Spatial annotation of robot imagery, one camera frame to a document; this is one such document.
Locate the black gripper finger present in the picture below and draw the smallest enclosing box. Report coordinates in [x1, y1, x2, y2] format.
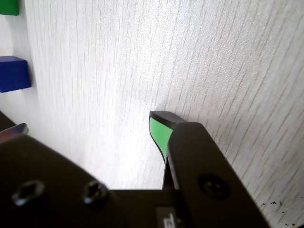
[167, 122, 273, 228]
[149, 111, 188, 190]

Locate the green cube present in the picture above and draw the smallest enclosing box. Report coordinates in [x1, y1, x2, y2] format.
[0, 0, 19, 16]

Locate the blue cube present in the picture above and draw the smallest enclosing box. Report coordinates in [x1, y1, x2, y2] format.
[0, 56, 32, 93]

